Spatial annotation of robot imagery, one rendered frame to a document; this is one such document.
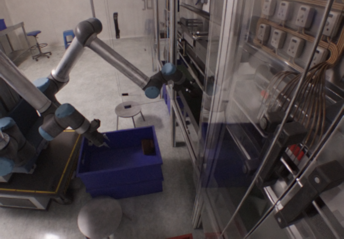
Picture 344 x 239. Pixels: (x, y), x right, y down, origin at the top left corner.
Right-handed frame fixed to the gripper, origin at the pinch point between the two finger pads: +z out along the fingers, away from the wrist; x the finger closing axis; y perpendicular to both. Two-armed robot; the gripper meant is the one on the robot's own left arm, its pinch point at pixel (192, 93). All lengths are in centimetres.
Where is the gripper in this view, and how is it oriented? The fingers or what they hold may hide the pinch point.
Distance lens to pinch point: 149.6
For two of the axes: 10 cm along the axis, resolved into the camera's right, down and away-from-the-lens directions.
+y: 5.6, -8.3, -0.5
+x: -6.0, -4.5, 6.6
